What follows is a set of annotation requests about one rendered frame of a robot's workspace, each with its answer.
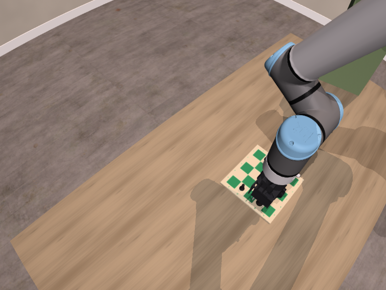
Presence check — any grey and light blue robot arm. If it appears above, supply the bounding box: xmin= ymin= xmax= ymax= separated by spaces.
xmin=263 ymin=0 xmax=386 ymax=185

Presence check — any green and cream chessboard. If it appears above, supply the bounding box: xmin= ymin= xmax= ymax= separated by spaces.
xmin=220 ymin=145 xmax=304 ymax=224

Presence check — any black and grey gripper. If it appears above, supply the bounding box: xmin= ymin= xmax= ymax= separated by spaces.
xmin=248 ymin=171 xmax=287 ymax=208

